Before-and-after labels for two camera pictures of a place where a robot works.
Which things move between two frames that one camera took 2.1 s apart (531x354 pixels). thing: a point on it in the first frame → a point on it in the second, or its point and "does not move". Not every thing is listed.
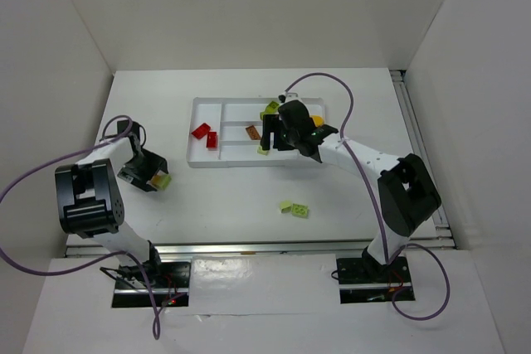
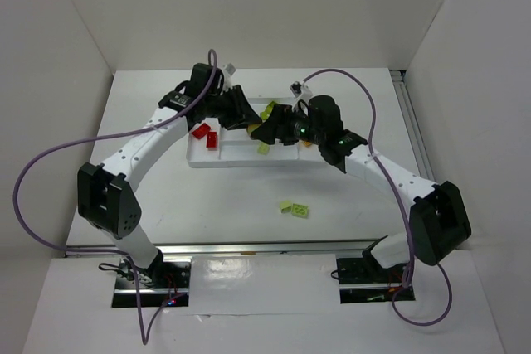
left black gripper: (146, 172) → (226, 106)
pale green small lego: (260, 151) does not move
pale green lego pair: (298, 209) does not move
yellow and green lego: (160, 181) → (252, 127)
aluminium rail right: (421, 149) does not move
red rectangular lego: (201, 131) does not move
